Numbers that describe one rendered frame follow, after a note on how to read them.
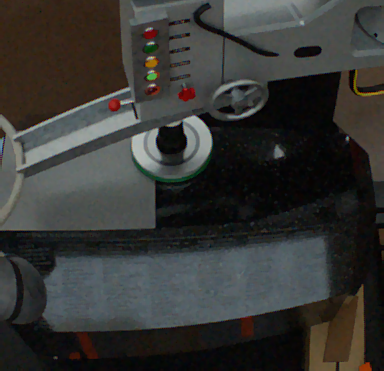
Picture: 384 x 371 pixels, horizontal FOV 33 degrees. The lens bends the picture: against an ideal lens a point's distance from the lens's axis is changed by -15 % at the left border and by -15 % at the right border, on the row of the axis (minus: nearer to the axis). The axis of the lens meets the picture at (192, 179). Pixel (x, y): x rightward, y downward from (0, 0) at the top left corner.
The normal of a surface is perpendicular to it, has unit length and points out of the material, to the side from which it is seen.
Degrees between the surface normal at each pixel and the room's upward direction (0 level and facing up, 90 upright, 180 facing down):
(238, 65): 90
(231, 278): 45
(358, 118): 0
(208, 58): 90
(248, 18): 4
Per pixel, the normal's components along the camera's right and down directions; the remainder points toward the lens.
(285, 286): 0.05, 0.23
